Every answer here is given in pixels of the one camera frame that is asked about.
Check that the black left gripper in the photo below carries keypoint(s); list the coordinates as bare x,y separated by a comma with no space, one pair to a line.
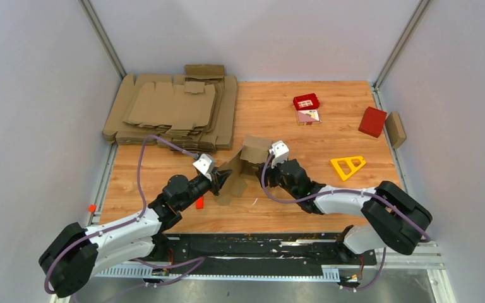
219,177

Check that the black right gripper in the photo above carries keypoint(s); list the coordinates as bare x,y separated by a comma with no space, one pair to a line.
270,173

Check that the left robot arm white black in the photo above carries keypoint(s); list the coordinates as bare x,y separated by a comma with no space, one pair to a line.
78,253

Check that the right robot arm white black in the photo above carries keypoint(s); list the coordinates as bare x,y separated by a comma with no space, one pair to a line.
394,219

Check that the red box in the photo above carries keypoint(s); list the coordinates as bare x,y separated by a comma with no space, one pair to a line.
372,122

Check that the small brown cardboard box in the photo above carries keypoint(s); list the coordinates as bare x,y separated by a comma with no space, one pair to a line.
395,130

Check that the small red block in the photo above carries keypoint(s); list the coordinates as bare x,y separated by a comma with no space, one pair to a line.
200,203

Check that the clear case with shapes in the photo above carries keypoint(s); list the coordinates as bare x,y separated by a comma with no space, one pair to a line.
307,117

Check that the stack of flat cardboard blanks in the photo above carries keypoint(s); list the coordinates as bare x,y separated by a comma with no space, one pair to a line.
195,110

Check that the red plastic basket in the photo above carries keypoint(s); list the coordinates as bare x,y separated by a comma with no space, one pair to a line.
306,102

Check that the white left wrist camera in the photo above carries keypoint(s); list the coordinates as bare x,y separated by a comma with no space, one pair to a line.
205,164

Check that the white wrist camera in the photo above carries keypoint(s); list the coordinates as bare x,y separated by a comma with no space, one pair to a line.
205,164
279,152

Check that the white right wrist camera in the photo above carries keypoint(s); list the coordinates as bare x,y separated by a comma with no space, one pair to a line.
279,152

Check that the aluminium frame rail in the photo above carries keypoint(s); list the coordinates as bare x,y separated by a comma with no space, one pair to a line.
419,277

